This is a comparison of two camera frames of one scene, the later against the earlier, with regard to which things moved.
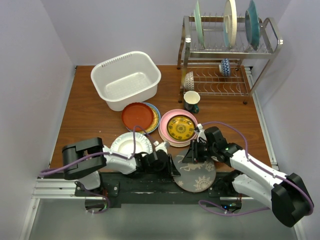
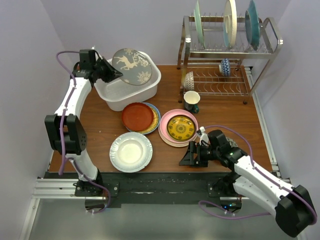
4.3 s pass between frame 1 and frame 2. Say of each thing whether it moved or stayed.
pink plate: stayed
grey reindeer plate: moved
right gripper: stayed
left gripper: moved
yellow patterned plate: stayed
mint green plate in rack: stayed
